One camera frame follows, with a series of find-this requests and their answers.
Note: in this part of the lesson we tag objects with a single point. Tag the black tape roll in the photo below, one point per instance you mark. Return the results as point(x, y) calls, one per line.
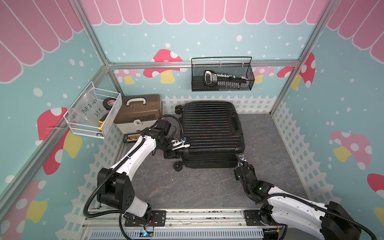
point(108, 103)

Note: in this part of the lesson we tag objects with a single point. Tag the socket tool set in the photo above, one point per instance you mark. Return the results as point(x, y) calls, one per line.
point(222, 81)

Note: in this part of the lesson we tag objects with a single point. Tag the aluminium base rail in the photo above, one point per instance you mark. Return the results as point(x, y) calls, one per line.
point(193, 224)

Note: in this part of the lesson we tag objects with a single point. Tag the black wire mesh basket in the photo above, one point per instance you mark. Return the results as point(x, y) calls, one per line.
point(238, 66)

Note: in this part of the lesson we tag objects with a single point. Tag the brown lid storage box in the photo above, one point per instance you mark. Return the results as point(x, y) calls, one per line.
point(138, 112)

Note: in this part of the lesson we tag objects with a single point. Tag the yellow black tool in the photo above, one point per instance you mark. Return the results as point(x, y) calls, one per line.
point(101, 122)

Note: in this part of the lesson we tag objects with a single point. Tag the black hard-shell suitcase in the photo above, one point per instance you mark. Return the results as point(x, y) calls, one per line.
point(214, 132)

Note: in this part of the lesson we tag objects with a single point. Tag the clear acrylic wall bin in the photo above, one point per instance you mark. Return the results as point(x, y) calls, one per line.
point(84, 114)

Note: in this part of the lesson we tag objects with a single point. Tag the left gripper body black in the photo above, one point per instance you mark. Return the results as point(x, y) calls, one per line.
point(166, 148)

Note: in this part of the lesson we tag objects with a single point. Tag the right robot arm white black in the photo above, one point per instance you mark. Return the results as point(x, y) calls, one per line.
point(323, 221)

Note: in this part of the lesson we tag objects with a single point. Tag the black charger board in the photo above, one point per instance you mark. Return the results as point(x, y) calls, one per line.
point(131, 138)

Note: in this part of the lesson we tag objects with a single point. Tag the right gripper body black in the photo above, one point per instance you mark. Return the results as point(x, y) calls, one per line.
point(236, 175)

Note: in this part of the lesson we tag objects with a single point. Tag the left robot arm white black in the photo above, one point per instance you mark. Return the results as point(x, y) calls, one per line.
point(114, 193)

